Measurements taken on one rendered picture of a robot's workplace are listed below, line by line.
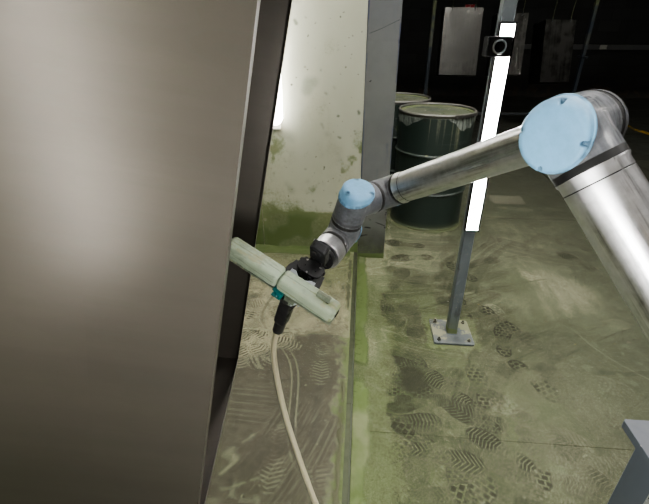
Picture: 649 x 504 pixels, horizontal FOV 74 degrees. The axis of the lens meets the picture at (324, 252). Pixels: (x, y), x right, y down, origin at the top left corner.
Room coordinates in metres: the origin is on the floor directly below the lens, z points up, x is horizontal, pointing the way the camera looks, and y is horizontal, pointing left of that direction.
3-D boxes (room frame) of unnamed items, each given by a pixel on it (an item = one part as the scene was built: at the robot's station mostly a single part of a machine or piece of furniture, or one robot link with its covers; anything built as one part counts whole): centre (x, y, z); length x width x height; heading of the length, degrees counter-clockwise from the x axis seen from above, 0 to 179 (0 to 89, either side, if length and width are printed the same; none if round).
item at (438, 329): (1.78, -0.66, 0.01); 0.20 x 0.20 x 0.01; 85
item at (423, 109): (3.32, -0.84, 0.86); 0.54 x 0.54 x 0.01
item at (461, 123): (3.31, -0.84, 0.44); 0.59 x 0.58 x 0.89; 10
